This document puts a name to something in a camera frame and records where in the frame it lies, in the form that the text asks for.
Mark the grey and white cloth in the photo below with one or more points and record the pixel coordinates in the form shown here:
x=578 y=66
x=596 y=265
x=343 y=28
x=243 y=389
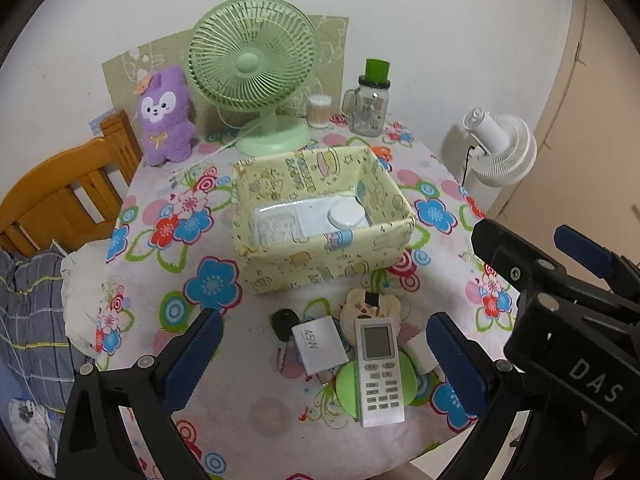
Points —
x=32 y=435

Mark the wooden bear-shaped mirror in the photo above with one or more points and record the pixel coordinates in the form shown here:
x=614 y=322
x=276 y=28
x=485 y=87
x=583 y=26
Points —
x=351 y=310

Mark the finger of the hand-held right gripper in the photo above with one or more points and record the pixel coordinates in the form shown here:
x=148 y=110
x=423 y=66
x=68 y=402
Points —
x=515 y=260
x=585 y=250

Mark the white standing fan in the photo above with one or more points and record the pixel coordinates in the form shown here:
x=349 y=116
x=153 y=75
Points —
x=505 y=150

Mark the beige wall poster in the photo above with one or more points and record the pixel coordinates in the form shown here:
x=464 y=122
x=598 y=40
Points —
x=330 y=50

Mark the black key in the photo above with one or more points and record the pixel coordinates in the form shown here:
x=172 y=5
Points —
x=285 y=322

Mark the purple plush toy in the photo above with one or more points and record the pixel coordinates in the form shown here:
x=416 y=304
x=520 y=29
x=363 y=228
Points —
x=165 y=125

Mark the plaid blanket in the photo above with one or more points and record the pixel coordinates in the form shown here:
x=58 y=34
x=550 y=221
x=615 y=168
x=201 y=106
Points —
x=35 y=310

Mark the floral tablecloth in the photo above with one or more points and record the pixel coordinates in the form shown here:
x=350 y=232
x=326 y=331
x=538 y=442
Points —
x=225 y=410

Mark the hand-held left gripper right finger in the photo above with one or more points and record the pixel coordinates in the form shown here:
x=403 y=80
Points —
x=452 y=360

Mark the white charger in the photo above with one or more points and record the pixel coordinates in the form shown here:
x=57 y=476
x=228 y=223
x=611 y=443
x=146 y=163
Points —
x=320 y=345

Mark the blue patterned paper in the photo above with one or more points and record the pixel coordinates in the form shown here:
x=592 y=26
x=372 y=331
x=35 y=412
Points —
x=100 y=122

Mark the white remote control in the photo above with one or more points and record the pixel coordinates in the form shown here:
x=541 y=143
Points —
x=380 y=380

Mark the yellow printed storage box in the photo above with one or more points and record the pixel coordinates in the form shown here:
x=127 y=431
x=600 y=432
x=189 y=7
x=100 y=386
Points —
x=300 y=270

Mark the cotton swab jar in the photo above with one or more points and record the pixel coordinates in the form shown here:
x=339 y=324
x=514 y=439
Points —
x=319 y=112

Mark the white round jar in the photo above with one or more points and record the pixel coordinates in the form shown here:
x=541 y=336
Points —
x=346 y=214

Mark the clear floss pick box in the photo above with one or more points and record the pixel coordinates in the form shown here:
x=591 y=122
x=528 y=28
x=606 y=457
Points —
x=280 y=227

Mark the beige wooden door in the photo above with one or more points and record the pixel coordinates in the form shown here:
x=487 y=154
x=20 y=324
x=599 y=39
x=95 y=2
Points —
x=600 y=135

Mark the green round object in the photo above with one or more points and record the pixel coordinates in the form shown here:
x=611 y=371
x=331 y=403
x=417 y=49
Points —
x=345 y=390

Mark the green desk fan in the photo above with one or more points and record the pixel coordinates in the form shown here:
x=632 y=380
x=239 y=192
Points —
x=247 y=62

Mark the glass mug with green lid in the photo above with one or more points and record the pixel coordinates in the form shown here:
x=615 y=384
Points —
x=367 y=110

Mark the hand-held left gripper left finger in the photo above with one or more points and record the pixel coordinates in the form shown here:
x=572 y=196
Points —
x=195 y=355

